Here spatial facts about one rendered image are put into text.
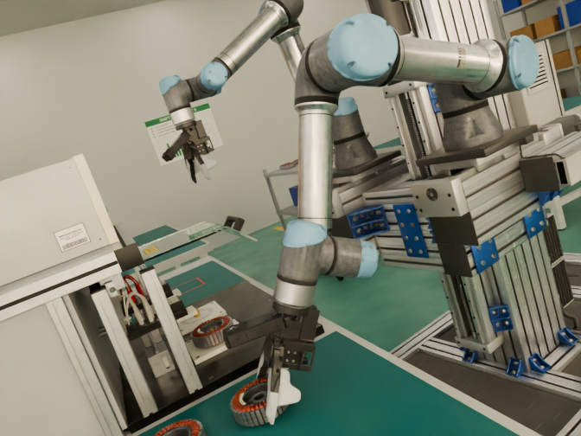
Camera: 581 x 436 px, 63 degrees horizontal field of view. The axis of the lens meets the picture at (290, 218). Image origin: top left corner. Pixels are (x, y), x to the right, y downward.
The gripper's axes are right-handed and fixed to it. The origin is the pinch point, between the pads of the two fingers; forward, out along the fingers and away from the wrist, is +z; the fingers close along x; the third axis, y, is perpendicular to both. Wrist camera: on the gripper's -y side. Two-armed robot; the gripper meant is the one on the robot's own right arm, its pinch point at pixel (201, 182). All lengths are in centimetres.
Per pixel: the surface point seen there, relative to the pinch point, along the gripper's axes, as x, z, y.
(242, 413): -76, 37, -36
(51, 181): -42, -13, -46
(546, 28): 231, -19, 631
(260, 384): -70, 37, -29
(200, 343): -39, 35, -29
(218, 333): -42, 34, -25
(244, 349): -49, 38, -23
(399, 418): -97, 40, -19
